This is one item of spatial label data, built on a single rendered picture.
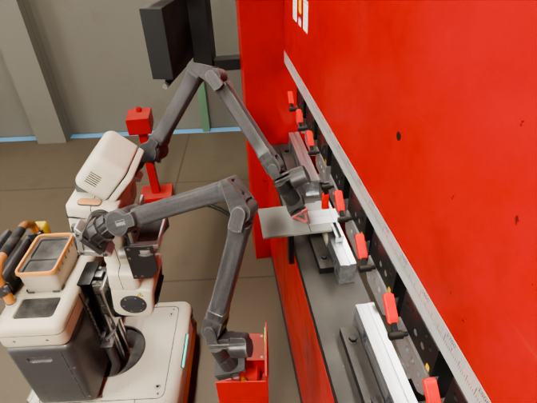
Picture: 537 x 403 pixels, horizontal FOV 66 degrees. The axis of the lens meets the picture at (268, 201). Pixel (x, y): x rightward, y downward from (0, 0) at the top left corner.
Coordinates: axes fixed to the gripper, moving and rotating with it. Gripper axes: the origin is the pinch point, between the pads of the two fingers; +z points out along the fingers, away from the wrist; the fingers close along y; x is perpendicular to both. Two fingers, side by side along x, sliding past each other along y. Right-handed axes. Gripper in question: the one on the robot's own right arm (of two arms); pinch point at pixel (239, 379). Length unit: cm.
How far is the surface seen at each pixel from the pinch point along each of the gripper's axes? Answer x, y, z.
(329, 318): 12.6, 32.9, -4.5
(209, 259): 137, -51, 60
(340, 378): -8.9, 33.0, -4.1
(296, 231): 43, 28, -20
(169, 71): 145, -23, -65
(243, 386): -5.0, 2.8, -3.5
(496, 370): -44, 61, -56
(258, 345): 9.8, 7.1, -2.0
